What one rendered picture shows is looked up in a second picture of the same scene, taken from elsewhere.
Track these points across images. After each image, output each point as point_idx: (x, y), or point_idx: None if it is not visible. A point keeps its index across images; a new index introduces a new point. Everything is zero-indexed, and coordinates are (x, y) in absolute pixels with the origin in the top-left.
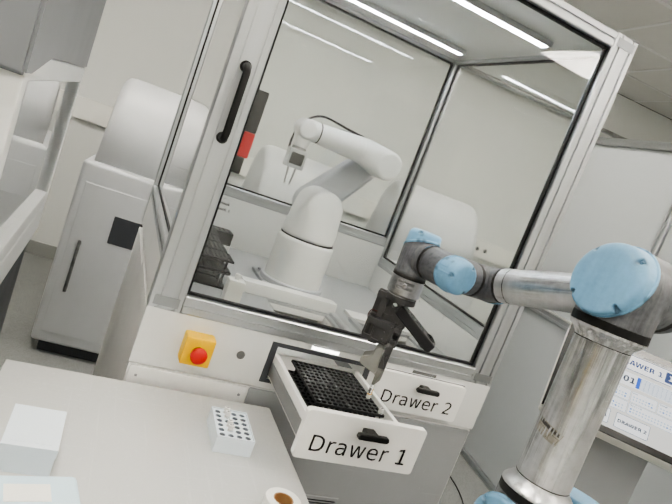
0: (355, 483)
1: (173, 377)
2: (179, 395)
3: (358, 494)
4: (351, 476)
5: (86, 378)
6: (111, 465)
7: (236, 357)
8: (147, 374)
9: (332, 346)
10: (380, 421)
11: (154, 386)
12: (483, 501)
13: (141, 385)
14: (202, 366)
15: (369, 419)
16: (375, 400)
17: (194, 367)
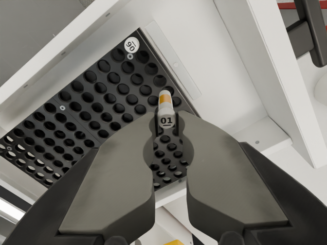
0: (29, 23)
1: (174, 232)
2: (183, 215)
3: (29, 13)
4: (32, 32)
5: None
6: (319, 198)
7: (141, 242)
8: (186, 241)
9: (8, 226)
10: (280, 32)
11: (180, 227)
12: None
13: (195, 233)
14: (181, 242)
15: (291, 61)
16: (41, 69)
17: (166, 239)
